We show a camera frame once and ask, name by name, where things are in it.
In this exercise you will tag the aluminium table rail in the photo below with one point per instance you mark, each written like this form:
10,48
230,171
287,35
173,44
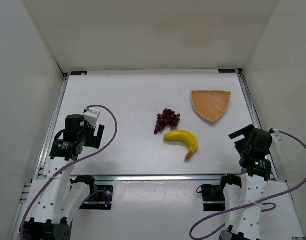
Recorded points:
50,130
253,114
172,177

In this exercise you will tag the front aluminium table rail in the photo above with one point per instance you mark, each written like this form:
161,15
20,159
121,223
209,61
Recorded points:
172,177

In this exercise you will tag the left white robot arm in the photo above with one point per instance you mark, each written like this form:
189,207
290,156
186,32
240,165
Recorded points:
50,213

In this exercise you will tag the left black corner label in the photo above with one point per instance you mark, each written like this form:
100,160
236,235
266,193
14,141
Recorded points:
78,73

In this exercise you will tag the right aluminium table rail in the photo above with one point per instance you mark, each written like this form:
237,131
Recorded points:
253,114

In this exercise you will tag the left aluminium table rail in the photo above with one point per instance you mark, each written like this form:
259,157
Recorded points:
50,130

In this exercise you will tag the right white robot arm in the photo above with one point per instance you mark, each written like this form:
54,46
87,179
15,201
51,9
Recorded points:
242,191

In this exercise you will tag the right black corner label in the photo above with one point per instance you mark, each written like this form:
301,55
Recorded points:
226,71

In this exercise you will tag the woven triangular fruit basket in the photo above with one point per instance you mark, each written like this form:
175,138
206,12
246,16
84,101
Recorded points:
210,104

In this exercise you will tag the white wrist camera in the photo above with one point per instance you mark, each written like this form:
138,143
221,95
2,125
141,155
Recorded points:
276,138
91,115

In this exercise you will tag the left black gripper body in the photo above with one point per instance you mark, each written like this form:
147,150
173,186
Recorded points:
96,137

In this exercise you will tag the fake yellow banana bunch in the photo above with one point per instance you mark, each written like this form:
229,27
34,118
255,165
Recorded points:
185,137

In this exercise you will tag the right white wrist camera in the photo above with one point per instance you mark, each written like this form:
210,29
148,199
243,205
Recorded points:
276,138

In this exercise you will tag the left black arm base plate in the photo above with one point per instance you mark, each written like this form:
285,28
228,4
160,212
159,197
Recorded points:
102,200

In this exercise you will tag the fake red grape bunch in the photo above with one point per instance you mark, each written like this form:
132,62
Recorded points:
168,118

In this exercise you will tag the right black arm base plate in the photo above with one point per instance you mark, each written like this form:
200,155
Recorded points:
212,197

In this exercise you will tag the black corner label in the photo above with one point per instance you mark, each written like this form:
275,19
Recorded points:
78,73
226,71

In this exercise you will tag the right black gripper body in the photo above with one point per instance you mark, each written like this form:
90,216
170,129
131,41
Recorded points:
240,134

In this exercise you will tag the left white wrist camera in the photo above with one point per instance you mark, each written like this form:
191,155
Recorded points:
91,115

